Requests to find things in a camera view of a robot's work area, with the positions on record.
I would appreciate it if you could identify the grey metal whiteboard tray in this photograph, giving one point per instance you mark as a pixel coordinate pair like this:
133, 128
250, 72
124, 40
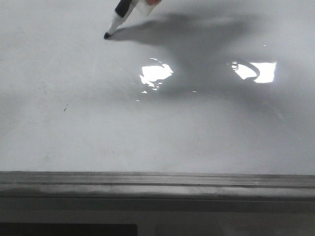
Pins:
154, 185

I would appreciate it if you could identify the white whiteboard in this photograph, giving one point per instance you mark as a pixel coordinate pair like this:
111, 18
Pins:
198, 86

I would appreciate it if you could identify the black and white whiteboard marker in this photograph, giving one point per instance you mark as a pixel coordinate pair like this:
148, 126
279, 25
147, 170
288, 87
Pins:
121, 13

